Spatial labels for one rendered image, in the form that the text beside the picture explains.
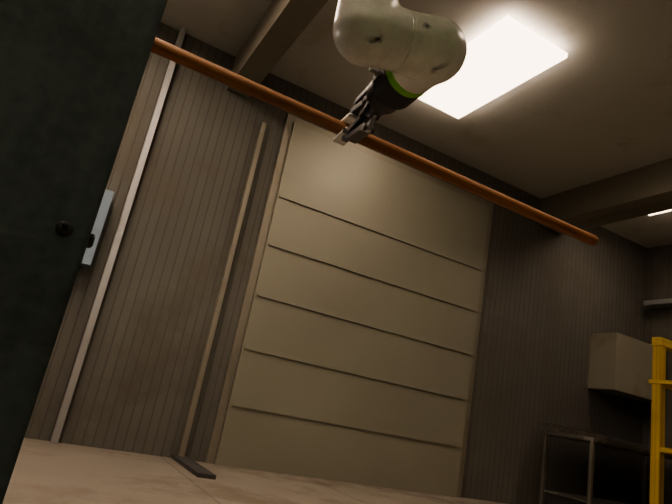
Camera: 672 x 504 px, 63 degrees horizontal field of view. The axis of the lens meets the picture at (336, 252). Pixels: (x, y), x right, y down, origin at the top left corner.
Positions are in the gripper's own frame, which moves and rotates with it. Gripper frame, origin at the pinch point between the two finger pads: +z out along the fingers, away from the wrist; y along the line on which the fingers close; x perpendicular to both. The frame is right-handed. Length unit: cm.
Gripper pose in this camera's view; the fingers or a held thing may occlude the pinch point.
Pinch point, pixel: (346, 129)
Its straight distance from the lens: 128.1
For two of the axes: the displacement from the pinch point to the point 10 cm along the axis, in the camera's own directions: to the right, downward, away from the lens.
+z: -4.2, 1.9, 8.9
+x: 8.8, 3.2, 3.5
